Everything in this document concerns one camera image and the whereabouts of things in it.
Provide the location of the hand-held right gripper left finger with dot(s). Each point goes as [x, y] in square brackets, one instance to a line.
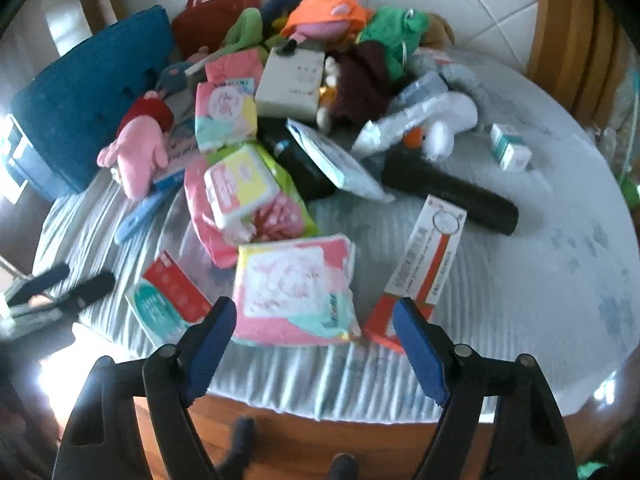
[210, 352]

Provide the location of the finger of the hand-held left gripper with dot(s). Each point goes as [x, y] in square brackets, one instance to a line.
[42, 282]
[87, 290]

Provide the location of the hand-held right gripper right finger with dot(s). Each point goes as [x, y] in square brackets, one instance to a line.
[420, 355]

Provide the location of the large pink tissue pack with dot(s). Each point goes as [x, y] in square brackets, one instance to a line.
[295, 290]

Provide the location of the grey cloth covered desktop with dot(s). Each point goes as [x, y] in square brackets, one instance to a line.
[525, 285]

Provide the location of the red green white box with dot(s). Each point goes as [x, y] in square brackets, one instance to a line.
[165, 295]

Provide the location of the long red white box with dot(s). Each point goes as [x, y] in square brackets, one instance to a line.
[425, 260]

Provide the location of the pig plush red dress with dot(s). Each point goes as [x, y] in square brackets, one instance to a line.
[140, 150]

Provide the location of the pink floral bag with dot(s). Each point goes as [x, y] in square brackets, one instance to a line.
[282, 220]

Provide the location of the black cylinder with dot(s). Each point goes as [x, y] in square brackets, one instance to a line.
[450, 192]

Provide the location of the white package blue print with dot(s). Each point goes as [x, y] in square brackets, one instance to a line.
[177, 150]

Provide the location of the white yellow wipes pack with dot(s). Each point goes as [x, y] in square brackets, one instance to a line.
[240, 185]

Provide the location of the teal blue cushion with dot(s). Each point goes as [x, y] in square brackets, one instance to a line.
[90, 95]

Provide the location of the black bottle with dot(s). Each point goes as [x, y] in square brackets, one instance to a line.
[300, 170]

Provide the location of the white blue pouch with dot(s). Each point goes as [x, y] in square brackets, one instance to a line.
[332, 160]

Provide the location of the small white green box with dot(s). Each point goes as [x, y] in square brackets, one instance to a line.
[510, 147]

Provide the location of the white tube package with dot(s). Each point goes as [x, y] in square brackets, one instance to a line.
[395, 125]

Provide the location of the dark brown plush toy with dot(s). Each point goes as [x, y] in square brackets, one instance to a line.
[360, 85]

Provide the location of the white cardboard box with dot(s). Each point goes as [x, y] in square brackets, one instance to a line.
[292, 82]

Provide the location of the grey plush toy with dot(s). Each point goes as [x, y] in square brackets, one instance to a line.
[460, 75]

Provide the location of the red handbag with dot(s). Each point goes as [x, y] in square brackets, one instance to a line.
[215, 20]

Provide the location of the light green plush toy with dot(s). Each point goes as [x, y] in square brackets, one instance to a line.
[245, 30]

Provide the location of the green frog plush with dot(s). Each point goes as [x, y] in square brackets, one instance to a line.
[395, 40]

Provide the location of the tan plush toy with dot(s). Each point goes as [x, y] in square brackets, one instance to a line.
[440, 30]

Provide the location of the pig plush orange dress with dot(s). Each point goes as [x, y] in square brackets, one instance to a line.
[325, 15]

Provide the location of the wooden frame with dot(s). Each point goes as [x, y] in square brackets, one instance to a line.
[575, 25]

